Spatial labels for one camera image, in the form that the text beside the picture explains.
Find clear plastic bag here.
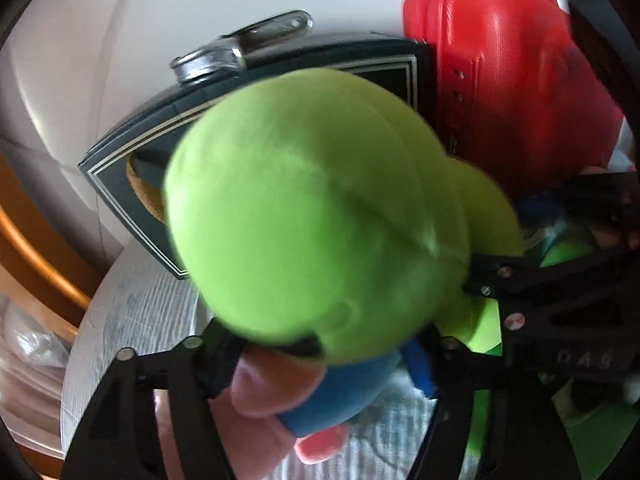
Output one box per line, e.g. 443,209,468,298
0,295,71,411

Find blurred green object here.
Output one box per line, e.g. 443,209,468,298
550,385,640,480

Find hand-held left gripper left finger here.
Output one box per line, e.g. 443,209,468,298
60,317,251,480

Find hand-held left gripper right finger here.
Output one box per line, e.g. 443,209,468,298
405,327,576,480

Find lime green plush toy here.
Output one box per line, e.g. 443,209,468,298
164,67,526,466

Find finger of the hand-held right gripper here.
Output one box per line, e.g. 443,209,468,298
515,172,640,247
462,240,640,312

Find dark box with metal handle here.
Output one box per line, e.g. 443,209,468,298
77,10,426,281

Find red hard-shell suitcase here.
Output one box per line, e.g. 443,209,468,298
402,0,631,196

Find wooden bed frame post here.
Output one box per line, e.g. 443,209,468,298
0,155,93,331

